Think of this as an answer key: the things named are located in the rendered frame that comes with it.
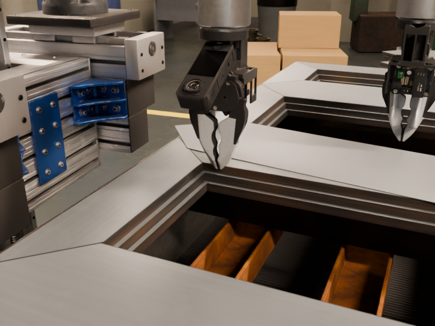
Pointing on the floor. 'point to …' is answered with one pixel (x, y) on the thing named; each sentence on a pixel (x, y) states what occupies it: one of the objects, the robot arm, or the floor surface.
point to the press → (373, 29)
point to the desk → (173, 14)
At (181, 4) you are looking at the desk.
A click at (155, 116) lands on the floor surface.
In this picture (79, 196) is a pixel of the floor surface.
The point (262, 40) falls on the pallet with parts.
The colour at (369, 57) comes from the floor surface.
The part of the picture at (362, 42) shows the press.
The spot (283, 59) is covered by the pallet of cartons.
